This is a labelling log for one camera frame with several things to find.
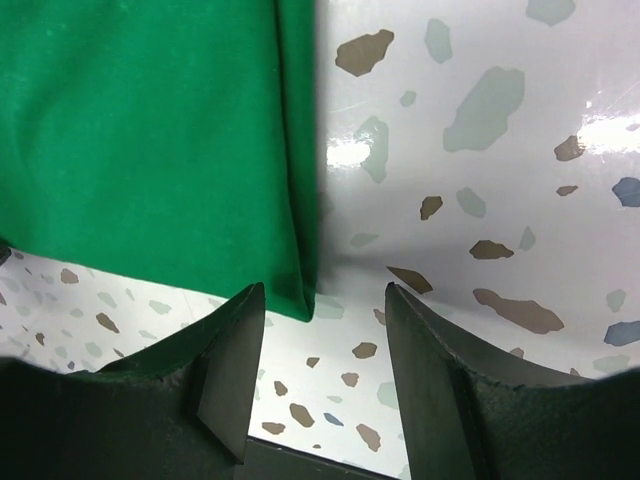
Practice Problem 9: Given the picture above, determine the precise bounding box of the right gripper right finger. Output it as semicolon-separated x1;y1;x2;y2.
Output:
385;283;639;479

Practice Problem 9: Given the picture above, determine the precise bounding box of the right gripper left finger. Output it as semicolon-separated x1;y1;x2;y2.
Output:
1;283;265;479

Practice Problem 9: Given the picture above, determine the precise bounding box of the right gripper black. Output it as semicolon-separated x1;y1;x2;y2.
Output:
234;437;393;480

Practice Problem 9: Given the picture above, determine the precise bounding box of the green t shirt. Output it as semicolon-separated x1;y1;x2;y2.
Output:
1;1;318;321

